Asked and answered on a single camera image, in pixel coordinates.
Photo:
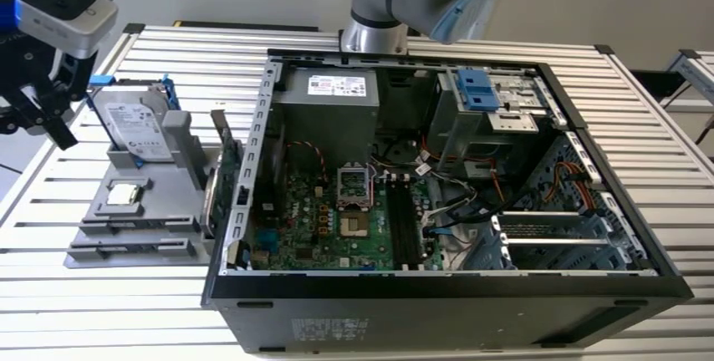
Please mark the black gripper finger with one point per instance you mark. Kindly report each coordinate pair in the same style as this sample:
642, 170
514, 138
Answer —
28, 110
61, 135

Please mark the black RAM slot bank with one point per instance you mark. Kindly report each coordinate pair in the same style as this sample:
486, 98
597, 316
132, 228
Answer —
404, 223

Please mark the hard disk in blue carrier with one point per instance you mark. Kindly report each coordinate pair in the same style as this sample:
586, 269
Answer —
139, 127

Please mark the silver CPU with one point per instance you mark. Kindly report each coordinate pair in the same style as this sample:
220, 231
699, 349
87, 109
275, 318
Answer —
123, 194

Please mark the grey parts rack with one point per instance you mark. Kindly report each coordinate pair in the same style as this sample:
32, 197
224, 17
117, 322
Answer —
161, 194

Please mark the green graphics card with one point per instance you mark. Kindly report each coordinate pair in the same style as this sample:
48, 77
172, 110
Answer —
223, 194

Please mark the black case fan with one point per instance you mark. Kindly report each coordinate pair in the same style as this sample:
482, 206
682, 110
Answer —
274, 177

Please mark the grey power supply unit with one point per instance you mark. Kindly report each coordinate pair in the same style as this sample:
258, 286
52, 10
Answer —
328, 127

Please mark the green motherboard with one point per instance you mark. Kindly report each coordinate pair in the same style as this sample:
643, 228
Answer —
300, 227

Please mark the CPU socket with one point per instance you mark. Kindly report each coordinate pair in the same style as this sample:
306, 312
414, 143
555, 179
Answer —
355, 224

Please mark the black open PC case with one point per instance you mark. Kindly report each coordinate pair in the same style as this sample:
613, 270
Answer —
390, 315

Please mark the blue drive bay latch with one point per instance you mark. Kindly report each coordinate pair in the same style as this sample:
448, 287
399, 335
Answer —
474, 89

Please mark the metal disk bay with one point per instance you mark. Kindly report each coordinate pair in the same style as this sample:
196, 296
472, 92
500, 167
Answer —
558, 242

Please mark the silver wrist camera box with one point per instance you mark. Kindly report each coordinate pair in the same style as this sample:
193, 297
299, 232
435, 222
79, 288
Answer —
77, 31

